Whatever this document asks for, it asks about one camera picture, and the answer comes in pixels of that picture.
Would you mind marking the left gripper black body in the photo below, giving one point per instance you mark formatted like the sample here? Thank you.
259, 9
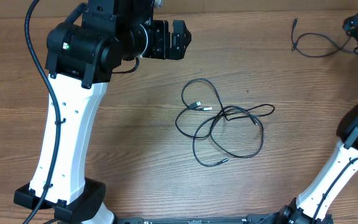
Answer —
156, 46

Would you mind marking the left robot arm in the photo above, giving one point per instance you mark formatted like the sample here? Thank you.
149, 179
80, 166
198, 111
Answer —
84, 52

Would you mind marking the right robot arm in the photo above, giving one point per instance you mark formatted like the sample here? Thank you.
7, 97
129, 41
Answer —
311, 206

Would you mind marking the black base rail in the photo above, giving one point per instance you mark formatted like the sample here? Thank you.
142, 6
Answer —
249, 219

